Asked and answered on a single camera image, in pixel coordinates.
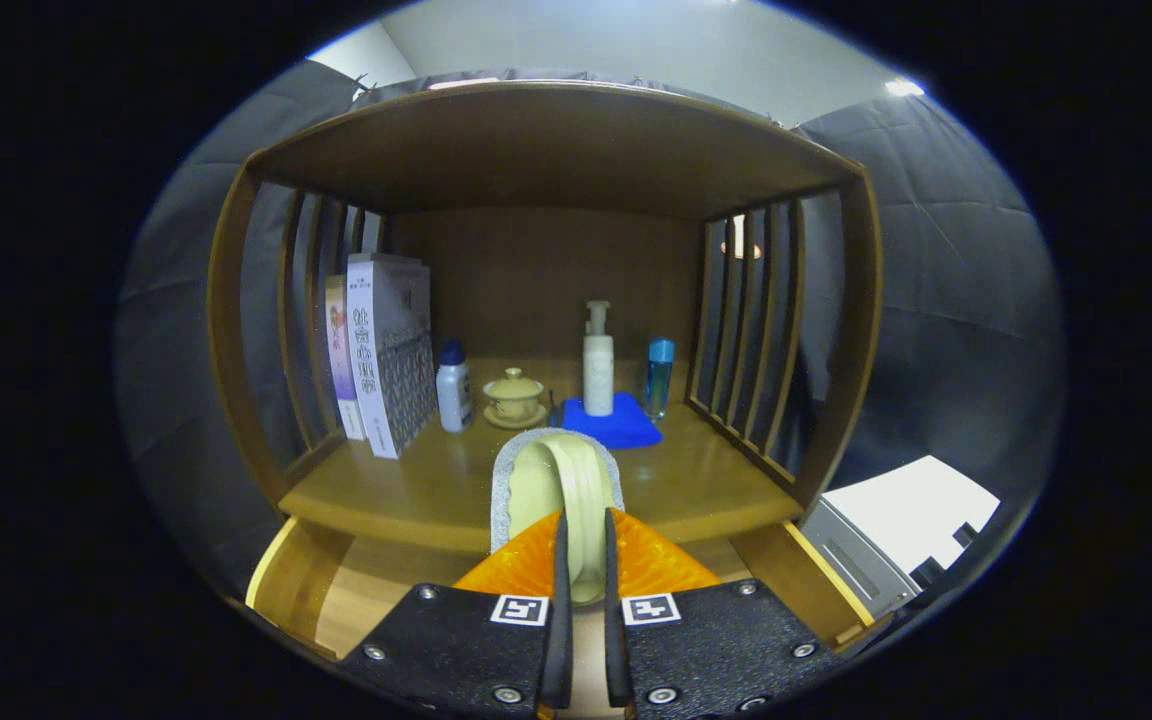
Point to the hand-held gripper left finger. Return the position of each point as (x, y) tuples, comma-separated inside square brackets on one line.
[(561, 640)]

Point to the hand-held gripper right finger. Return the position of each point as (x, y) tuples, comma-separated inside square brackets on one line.
[(615, 640)]

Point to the brown wooden drawer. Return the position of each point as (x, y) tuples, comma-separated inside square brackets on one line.
[(376, 585)]

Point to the wooden countertop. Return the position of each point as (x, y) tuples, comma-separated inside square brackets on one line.
[(436, 490)]

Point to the brown wooden cabinet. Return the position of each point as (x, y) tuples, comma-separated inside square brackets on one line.
[(556, 290)]

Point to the blue folded cloth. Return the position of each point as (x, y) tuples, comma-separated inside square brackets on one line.
[(631, 430)]

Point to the yellow lidded teacup with saucer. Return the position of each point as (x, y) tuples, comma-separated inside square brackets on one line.
[(514, 395)]

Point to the clear blue bottle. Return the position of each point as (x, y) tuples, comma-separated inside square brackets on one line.
[(658, 385)]

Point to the white pump bottle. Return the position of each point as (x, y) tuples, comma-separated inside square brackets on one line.
[(598, 375)]

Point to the white bottle blue cap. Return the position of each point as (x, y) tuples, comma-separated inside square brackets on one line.
[(453, 395)]

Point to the thick white patterned book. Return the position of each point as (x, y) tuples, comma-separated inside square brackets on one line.
[(376, 350)]

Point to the thin purple white book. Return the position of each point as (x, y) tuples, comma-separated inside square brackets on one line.
[(341, 360)]

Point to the black backdrop cloth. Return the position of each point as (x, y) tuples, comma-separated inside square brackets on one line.
[(936, 300)]

